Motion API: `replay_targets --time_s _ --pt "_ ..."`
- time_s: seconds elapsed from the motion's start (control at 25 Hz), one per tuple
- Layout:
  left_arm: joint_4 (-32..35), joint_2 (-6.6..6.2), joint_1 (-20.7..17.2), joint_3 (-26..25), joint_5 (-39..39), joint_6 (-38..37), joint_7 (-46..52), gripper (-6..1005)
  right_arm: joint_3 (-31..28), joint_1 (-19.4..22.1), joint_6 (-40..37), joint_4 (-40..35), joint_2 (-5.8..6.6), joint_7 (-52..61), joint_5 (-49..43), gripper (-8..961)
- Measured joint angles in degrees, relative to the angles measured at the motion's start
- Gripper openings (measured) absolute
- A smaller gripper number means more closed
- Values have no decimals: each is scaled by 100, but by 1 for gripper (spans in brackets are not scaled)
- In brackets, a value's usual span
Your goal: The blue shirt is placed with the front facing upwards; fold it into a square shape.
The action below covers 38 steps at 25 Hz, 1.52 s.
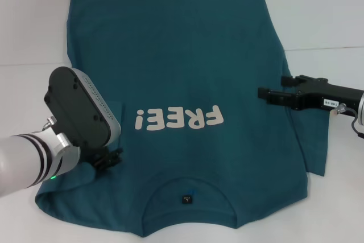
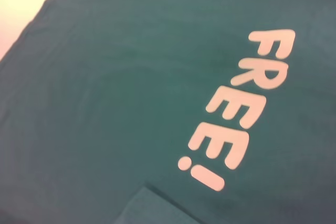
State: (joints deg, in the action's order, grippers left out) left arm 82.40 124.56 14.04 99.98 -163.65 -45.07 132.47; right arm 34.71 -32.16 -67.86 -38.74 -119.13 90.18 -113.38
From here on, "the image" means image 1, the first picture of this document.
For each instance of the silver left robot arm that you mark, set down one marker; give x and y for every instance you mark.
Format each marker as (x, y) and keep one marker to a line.
(79, 106)

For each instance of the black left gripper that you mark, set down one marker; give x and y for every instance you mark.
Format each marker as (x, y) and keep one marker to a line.
(89, 156)

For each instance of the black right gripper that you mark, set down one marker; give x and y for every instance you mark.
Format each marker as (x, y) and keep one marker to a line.
(327, 98)

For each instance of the teal t-shirt with FREE print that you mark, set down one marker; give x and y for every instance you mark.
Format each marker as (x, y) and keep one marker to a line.
(185, 55)

